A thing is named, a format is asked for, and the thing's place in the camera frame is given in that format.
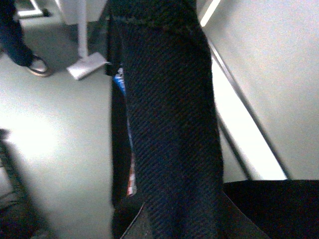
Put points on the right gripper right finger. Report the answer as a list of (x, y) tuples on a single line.
[(137, 222)]

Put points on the person leg with shoe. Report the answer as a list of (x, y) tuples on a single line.
[(12, 41)]

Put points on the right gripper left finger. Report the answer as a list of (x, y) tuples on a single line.
[(18, 217)]

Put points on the black printed t-shirt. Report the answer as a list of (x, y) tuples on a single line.
[(175, 137)]

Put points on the grey metal clothes rack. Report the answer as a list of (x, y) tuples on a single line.
[(245, 110)]

